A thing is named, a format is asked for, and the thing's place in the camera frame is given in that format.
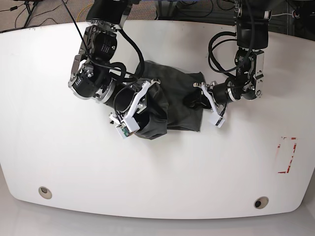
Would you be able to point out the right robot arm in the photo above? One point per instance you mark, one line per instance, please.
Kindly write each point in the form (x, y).
(94, 76)

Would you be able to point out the left table grommet hole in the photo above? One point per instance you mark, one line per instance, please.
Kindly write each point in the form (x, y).
(45, 192)

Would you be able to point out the dark grey t-shirt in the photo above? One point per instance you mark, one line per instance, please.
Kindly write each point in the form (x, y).
(166, 109)

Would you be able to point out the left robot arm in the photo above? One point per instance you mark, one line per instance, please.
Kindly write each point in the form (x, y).
(244, 79)

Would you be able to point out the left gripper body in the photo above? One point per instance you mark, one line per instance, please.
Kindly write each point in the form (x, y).
(207, 92)

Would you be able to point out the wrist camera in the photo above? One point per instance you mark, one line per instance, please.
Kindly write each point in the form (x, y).
(216, 120)
(127, 127)

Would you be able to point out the black tripod stand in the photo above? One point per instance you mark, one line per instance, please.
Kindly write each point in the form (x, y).
(30, 6)

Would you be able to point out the right table grommet hole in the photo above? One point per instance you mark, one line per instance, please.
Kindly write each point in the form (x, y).
(261, 202)

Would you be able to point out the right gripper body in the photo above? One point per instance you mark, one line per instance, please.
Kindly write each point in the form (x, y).
(136, 104)

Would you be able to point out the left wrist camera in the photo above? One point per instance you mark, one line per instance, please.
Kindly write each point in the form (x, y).
(216, 120)

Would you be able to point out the table grommet hole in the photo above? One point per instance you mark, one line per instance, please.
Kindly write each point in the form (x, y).
(45, 192)
(261, 202)

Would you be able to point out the red tape rectangle marking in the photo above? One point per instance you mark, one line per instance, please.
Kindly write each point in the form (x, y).
(285, 154)

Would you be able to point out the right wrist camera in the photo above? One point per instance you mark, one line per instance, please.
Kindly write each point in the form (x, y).
(127, 127)

